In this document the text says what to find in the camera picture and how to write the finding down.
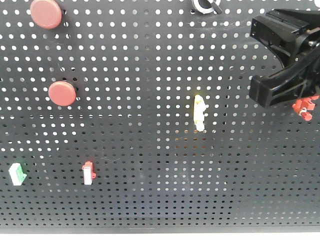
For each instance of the yellow toggle switch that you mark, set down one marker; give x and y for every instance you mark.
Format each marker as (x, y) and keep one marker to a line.
(199, 108)

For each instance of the black perforated pegboard panel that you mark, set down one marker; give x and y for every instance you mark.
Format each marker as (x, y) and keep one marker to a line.
(136, 66)

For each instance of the red mushroom button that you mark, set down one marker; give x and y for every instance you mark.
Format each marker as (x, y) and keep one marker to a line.
(46, 14)
(62, 93)

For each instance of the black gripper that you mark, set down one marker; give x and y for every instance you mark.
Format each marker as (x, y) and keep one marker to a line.
(291, 35)

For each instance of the upper red mushroom button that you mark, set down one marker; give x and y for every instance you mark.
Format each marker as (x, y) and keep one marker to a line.
(46, 14)

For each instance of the green white rocker switch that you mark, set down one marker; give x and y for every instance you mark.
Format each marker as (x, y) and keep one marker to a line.
(16, 174)

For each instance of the lower red mushroom button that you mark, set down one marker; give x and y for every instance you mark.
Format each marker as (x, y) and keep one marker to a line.
(62, 93)

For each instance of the red toggle switch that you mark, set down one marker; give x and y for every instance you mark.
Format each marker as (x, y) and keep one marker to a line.
(302, 107)

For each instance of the silver rotary selector switch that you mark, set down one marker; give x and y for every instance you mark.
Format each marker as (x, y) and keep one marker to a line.
(207, 6)

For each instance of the red white rocker switch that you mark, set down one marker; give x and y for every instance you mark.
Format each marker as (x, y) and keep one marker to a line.
(88, 173)

